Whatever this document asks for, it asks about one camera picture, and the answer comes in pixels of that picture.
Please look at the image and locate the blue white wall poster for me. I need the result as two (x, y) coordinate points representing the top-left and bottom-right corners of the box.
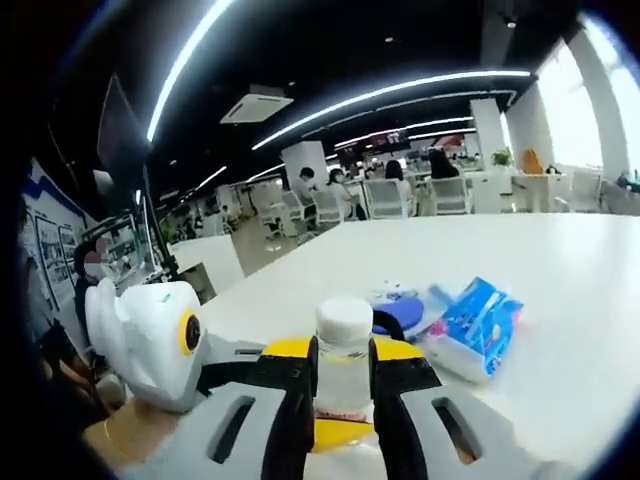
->
(29, 159), (96, 311)

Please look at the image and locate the white low cabinet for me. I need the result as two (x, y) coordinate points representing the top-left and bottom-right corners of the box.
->
(469, 169), (566, 214)

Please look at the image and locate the hanging red display screen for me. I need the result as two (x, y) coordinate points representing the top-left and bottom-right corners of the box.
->
(369, 130), (411, 149)

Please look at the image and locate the wet wipes packet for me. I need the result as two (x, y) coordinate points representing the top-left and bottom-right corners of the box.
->
(372, 292), (454, 346)

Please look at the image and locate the white table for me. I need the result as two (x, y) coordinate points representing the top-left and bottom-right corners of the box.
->
(169, 212), (640, 480)

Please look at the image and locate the gold bracelet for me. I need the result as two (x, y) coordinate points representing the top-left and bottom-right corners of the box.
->
(103, 418), (132, 454)

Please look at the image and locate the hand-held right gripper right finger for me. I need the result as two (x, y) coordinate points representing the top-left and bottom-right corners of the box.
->
(367, 334), (566, 480)

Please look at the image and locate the ceiling air vent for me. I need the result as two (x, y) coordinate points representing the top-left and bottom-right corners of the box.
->
(219, 84), (295, 124)

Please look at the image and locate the small white packet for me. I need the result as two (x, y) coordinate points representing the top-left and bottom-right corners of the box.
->
(372, 280), (419, 301)

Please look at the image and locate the large window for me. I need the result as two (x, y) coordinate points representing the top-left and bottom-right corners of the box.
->
(537, 14), (640, 171)

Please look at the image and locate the blue tissue pack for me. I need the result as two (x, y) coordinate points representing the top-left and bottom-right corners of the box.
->
(424, 277), (525, 384)

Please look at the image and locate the row of white office chairs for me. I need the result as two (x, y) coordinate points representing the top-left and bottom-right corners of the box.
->
(259, 174), (476, 241)

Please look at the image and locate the clear plastic water bottle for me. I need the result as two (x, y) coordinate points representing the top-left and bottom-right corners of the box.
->
(312, 294), (376, 424)

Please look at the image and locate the long ceiling light strip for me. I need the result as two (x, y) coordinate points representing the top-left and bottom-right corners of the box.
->
(147, 0), (236, 141)
(252, 69), (531, 150)

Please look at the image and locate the metal shelf rack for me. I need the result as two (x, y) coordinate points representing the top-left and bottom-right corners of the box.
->
(84, 214), (166, 286)

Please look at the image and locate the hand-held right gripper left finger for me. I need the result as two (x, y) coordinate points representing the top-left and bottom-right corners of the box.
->
(119, 334), (321, 480)

